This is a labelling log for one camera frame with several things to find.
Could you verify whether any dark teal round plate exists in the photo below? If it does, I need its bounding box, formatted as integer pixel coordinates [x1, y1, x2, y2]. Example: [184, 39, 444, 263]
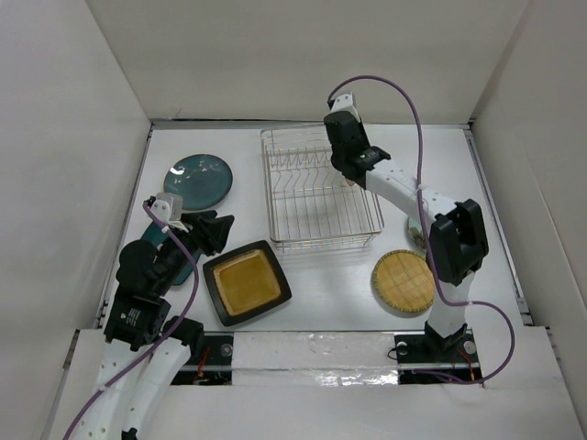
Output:
[163, 154, 233, 211]

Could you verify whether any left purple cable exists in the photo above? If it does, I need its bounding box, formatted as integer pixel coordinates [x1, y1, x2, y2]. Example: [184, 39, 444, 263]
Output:
[61, 199, 204, 440]

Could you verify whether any silver wire dish rack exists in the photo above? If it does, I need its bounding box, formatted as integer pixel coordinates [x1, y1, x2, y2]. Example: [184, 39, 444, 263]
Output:
[260, 124, 384, 253]

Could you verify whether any dark teal oval plate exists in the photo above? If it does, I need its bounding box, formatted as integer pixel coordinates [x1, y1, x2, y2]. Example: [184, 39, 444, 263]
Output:
[140, 222, 193, 287]

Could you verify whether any purple cable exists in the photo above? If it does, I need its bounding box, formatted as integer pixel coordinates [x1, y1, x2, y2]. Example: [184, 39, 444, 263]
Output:
[61, 199, 204, 440]
[327, 75, 515, 385]

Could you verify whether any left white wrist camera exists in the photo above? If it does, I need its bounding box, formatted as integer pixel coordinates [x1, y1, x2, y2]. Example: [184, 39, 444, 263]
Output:
[149, 192, 188, 232]

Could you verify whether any woven bamboo round plate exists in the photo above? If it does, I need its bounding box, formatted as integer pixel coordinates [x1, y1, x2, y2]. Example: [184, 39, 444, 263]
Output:
[371, 249, 435, 314]

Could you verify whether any black square amber plate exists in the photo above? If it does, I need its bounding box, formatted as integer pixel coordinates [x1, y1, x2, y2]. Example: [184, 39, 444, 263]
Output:
[202, 240, 292, 327]

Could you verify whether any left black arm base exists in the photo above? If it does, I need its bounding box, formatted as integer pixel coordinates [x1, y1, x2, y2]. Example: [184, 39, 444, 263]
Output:
[172, 332, 234, 386]

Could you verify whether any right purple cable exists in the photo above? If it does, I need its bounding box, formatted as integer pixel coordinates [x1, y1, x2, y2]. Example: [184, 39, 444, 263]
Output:
[327, 75, 515, 385]

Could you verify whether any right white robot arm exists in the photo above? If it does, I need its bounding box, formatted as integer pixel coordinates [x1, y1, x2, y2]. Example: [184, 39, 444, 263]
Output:
[324, 110, 489, 360]

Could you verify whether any light green flower plate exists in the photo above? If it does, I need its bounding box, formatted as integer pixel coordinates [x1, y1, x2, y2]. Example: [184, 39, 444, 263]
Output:
[406, 217, 426, 252]

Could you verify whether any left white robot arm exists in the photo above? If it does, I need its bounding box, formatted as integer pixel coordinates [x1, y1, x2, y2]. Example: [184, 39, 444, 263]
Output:
[64, 211, 235, 439]

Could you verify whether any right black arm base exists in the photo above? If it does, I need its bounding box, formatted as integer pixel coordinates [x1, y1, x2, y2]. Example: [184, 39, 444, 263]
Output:
[387, 333, 482, 385]

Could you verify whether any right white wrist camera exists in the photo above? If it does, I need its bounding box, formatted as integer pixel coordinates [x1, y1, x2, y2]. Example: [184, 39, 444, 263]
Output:
[329, 92, 361, 122]

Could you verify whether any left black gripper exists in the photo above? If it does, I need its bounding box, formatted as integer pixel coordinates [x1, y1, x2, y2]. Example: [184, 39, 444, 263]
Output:
[155, 208, 233, 293]

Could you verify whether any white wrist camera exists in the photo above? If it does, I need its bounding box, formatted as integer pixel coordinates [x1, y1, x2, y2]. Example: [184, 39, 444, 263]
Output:
[149, 192, 188, 232]
[329, 92, 361, 122]

